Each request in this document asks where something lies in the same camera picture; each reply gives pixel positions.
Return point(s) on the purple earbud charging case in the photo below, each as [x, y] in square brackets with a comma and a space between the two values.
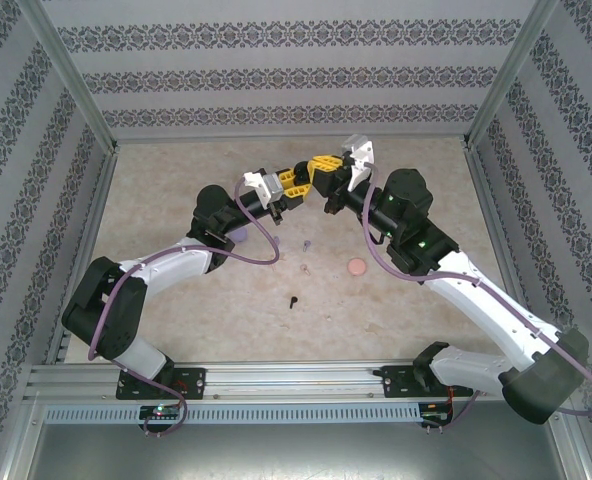
[241, 236]

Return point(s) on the pink earbud charging case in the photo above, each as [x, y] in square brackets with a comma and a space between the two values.
[356, 266]

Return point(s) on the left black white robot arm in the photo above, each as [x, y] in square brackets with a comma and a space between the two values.
[166, 262]

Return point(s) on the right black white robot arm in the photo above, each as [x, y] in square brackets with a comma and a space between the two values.
[491, 310]

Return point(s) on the left green circuit board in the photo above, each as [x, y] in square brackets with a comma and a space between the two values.
[158, 412]

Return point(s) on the green circuit board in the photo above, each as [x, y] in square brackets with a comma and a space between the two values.
[433, 417]
[158, 412]

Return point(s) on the right green circuit board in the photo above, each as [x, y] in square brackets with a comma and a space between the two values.
[433, 417]

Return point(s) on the grey metal sheet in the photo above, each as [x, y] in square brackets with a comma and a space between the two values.
[296, 455]

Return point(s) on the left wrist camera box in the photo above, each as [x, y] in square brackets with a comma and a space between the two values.
[261, 187]

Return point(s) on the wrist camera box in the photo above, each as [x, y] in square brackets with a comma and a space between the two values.
[261, 187]
[358, 155]

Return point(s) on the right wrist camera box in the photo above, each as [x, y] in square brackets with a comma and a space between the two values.
[358, 155]

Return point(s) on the aluminium side rail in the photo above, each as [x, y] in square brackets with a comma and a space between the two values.
[97, 200]
[487, 200]

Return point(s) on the aluminium frame post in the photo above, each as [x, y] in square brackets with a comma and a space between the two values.
[510, 75]
[68, 75]

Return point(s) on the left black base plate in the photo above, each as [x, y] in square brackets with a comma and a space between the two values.
[193, 382]

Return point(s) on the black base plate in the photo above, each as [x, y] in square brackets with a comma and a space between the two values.
[193, 382]
[396, 382]

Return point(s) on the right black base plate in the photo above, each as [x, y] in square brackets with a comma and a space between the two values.
[396, 382]

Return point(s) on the aluminium mounting rail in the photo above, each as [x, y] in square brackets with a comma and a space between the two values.
[286, 380]

